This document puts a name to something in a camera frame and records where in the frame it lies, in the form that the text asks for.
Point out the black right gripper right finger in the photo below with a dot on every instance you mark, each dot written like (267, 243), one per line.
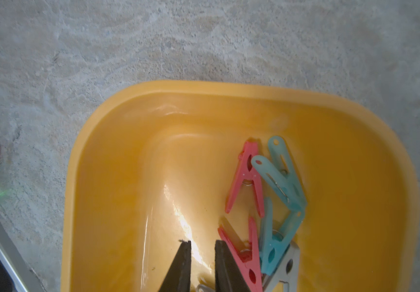
(228, 277)

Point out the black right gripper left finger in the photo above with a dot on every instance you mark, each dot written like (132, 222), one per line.
(178, 276)

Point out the pink red clothespin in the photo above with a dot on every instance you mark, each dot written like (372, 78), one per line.
(246, 172)

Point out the yellow plastic storage box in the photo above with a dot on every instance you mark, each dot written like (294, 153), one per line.
(153, 166)

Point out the grey clothespin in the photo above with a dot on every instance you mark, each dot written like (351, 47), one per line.
(286, 272)

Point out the teal clothespin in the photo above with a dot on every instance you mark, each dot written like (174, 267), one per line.
(280, 174)

